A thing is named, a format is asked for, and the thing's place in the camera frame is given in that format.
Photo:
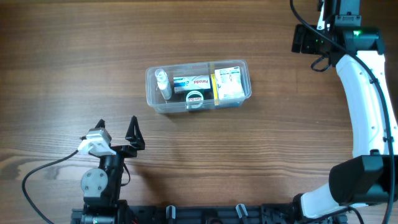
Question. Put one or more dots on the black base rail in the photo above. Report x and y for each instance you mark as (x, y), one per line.
(264, 214)

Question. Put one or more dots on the white medicine box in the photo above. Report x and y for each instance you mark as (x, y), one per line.
(229, 83)

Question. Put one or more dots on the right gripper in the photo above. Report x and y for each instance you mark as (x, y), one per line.
(308, 34)

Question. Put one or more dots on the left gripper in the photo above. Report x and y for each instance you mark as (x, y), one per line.
(136, 140)

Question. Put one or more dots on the white Panadol box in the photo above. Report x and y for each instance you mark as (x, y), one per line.
(182, 84)

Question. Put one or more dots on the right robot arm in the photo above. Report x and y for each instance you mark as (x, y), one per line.
(357, 53)

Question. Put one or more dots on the blue yellow VapoDrops box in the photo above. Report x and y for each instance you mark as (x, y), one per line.
(215, 89)

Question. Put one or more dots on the green Zam-Buk box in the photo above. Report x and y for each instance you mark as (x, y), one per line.
(198, 99)

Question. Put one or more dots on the white spray bottle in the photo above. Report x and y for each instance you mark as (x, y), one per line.
(163, 83)

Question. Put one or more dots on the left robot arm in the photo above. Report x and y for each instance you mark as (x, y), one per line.
(101, 186)

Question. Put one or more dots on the clear plastic container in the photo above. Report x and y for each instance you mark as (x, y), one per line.
(177, 102)

